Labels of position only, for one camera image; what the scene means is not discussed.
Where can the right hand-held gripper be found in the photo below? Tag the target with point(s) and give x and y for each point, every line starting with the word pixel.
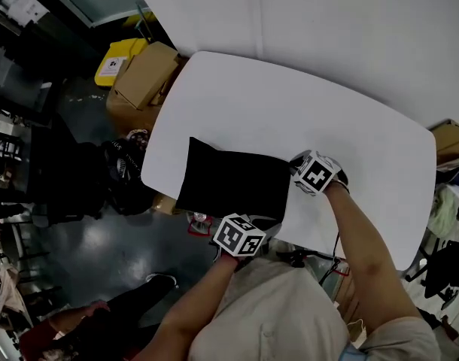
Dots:
pixel 315 173

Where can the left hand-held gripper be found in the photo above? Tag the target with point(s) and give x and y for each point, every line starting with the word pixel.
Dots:
pixel 239 239

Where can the black cloth bag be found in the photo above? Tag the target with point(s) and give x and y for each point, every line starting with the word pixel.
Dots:
pixel 233 182

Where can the person's left forearm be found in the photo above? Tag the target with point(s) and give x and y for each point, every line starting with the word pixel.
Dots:
pixel 193 307

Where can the person's right forearm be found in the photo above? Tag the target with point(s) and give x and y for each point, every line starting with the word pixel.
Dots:
pixel 365 254

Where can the pale green cloth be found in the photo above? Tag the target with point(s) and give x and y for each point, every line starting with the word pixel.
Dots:
pixel 445 209

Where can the clear plastic bottle red label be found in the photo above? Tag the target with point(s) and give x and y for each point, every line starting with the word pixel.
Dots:
pixel 199 224

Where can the small brown cardboard box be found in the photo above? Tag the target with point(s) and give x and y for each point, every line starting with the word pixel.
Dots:
pixel 165 204

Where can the person's beige shirt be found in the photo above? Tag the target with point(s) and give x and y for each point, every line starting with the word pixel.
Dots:
pixel 289 314

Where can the black backpack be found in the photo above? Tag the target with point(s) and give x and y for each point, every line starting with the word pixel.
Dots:
pixel 120 175

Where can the cardboard box with flaps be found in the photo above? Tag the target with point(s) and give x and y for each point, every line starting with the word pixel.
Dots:
pixel 452 141

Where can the black office chair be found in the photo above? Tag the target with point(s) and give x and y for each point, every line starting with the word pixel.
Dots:
pixel 442 269

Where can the large brown cardboard box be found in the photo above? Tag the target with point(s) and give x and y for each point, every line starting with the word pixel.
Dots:
pixel 129 115

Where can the yellow bin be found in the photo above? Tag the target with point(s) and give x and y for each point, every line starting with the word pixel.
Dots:
pixel 118 60

